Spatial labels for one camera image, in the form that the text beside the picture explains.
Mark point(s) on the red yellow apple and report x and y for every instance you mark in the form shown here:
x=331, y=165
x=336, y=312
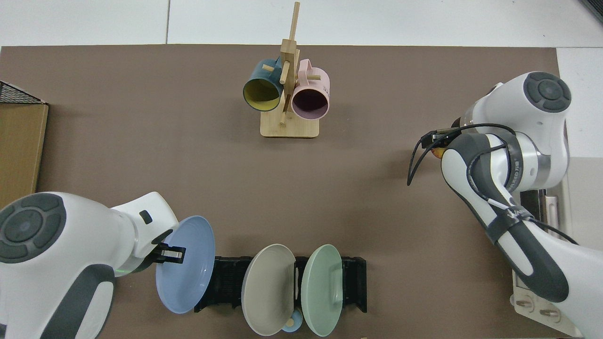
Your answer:
x=438, y=153

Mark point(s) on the pink cup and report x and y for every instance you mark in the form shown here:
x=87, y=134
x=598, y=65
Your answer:
x=308, y=103

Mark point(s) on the black dish rack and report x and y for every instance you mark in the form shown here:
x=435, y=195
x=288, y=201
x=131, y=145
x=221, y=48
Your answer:
x=226, y=282

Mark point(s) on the brown table cloth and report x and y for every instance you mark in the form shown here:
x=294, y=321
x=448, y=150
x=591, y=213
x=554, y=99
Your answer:
x=235, y=188

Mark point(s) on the pale green plate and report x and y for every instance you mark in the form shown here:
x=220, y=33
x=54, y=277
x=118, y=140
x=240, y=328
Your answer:
x=322, y=292

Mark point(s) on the dark teal cup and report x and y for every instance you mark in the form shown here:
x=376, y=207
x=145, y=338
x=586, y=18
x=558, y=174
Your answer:
x=261, y=94

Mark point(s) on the pale toaster oven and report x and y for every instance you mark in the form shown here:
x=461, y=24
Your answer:
x=532, y=308

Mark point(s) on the wooden cup stand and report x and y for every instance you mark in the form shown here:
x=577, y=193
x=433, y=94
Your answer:
x=289, y=127

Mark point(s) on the dark grey equipment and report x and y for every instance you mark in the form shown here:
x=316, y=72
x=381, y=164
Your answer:
x=594, y=8

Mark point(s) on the small blue round thing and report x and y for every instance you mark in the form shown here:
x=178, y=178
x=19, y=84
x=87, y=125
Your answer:
x=296, y=320

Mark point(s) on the blue plate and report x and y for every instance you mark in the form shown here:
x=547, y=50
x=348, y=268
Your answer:
x=193, y=273

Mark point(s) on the beige grey plate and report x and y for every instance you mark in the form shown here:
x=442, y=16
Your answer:
x=268, y=292

